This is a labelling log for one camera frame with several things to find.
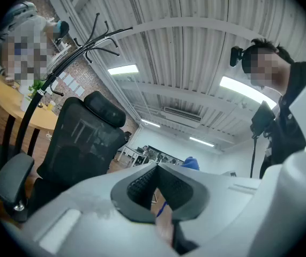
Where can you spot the black chair headrest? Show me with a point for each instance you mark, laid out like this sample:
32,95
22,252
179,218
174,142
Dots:
105,108

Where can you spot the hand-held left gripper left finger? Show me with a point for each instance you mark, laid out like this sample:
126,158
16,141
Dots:
88,223

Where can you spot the blue cloth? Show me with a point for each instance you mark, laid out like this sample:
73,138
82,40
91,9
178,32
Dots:
190,163

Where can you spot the yellow cup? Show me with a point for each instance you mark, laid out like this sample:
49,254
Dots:
51,105

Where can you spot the white desk grey top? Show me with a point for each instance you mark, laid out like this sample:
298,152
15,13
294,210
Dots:
132,155

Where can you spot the person in black jacket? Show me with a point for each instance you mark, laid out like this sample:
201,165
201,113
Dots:
289,132

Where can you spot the dark glass partition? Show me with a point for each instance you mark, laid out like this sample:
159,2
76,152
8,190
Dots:
166,155

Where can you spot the round wooden table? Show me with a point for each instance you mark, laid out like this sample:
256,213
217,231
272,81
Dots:
10,100

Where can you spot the white metal shelf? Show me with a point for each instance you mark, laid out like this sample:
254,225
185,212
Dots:
61,49

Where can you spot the green plant in white pot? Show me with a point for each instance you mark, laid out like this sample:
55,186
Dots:
26,100

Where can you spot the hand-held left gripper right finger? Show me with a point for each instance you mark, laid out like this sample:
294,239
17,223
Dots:
217,197

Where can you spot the person's right forearm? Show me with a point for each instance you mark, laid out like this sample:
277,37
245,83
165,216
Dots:
163,223

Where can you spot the black head camera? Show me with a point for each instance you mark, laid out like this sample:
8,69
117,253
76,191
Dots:
235,56

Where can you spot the black office chair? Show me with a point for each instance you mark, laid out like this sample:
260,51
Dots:
83,143

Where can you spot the black coat rack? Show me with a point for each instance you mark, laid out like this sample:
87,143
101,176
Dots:
26,118

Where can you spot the black chest device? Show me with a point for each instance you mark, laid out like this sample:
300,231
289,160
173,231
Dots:
262,118

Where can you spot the person's head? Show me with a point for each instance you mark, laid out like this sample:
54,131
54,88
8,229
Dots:
265,68

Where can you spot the ceiling strip light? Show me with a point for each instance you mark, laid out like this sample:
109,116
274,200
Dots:
201,142
122,69
150,123
245,91

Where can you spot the ceiling air conditioner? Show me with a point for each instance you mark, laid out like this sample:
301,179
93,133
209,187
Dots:
182,114

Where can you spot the row of white wall papers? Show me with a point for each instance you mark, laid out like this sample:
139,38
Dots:
73,85

